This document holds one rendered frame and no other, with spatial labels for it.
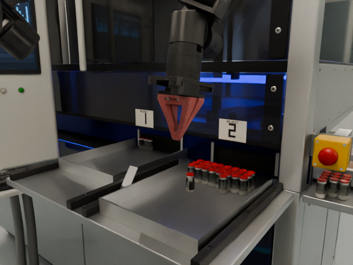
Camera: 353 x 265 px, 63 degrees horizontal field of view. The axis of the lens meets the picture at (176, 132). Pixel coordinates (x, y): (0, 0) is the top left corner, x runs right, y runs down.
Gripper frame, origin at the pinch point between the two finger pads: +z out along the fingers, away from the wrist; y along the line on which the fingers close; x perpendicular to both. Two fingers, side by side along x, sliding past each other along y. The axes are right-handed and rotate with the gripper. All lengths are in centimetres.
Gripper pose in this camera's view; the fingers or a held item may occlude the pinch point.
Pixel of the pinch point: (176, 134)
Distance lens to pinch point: 48.7
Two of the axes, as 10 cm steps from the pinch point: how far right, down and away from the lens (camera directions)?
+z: -1.0, 9.9, 0.9
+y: 5.9, -0.1, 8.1
